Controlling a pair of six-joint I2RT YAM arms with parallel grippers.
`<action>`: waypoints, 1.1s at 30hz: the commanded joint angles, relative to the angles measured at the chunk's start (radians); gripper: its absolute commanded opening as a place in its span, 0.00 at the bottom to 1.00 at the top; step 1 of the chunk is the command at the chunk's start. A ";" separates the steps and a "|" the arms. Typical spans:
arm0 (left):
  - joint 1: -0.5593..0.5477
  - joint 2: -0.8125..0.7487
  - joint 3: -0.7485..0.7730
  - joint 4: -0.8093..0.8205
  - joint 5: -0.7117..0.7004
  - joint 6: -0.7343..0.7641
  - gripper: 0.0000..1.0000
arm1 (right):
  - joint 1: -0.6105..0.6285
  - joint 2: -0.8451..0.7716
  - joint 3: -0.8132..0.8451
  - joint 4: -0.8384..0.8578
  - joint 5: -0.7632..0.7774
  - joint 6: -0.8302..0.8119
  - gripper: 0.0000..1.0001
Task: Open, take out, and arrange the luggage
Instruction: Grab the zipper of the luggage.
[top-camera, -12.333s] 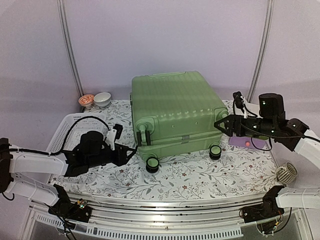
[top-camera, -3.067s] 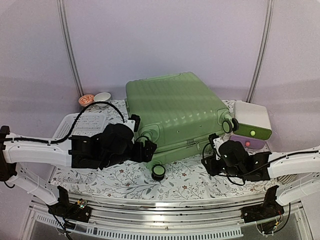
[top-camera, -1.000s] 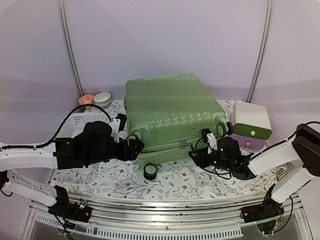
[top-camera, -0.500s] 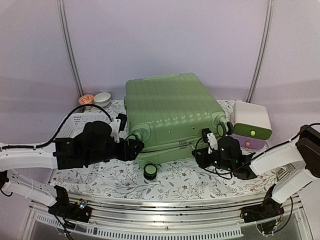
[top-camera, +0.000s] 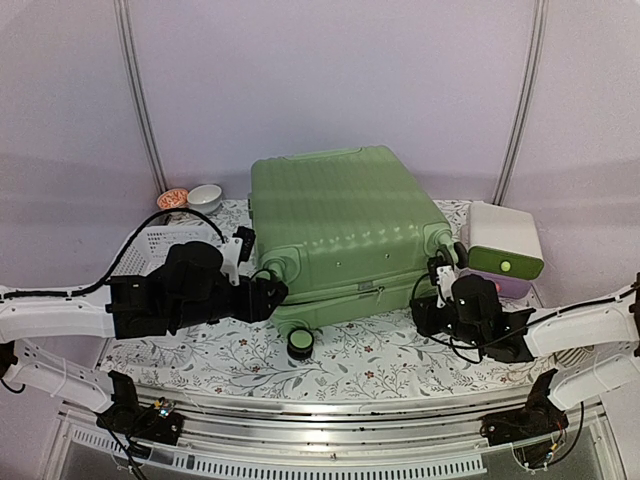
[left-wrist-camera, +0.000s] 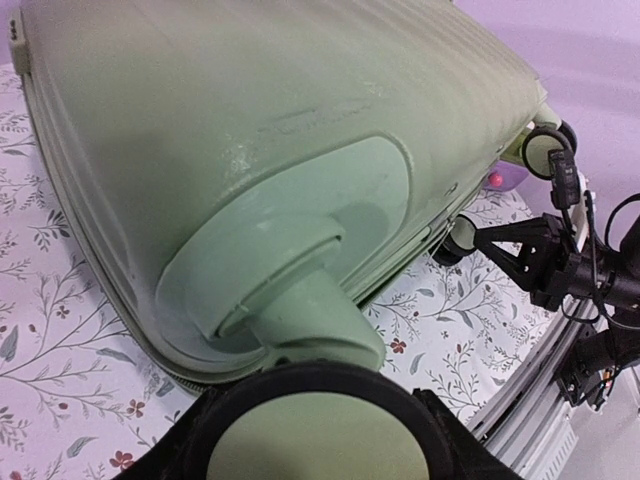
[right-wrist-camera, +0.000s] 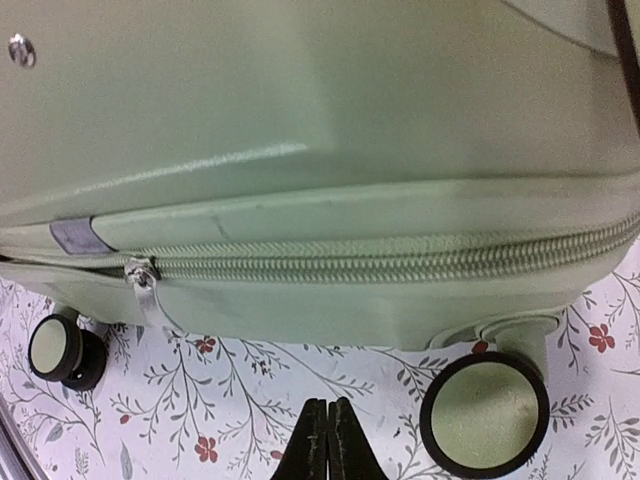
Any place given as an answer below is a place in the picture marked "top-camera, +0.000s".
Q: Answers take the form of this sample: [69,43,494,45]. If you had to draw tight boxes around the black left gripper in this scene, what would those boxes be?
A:
[170,274,287,330]

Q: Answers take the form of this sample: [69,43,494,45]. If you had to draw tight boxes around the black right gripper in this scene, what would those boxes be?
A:
[412,294,488,350]

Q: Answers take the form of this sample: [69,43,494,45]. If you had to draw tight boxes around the green hard-shell suitcase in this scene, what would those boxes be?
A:
[249,146,466,360]

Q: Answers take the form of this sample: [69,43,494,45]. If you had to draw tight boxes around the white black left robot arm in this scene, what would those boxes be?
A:
[1,241,288,434]

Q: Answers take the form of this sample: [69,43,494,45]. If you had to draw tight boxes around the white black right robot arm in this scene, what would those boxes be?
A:
[409,267,639,446]

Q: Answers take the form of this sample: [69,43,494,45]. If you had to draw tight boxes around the floral patterned table cloth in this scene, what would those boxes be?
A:
[99,197,556,401]

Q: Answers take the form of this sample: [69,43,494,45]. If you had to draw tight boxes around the white green purple drawer box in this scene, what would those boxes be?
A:
[460,201,545,299]

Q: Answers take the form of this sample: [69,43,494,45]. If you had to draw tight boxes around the white ceramic bowl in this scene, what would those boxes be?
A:
[187,184,223,215]

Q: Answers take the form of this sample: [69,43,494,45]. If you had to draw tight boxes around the white perforated plastic basket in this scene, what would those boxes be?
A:
[113,225,222,275]

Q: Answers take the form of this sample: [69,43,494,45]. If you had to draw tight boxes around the red patterned ceramic bowl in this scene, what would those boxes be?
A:
[156,188,189,210]

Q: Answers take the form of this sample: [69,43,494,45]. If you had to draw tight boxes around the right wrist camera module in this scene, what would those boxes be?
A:
[427,253,457,308]

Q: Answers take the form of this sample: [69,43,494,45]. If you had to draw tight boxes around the aluminium front rail frame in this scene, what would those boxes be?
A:
[54,384,616,476]

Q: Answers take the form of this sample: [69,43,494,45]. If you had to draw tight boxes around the right aluminium wall post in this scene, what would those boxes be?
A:
[491,0,549,206]

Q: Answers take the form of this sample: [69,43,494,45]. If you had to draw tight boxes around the aluminium wall post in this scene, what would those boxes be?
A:
[113,0,168,194]
[491,0,549,206]

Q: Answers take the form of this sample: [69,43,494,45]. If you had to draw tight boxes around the left aluminium wall post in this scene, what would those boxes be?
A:
[113,0,168,194]

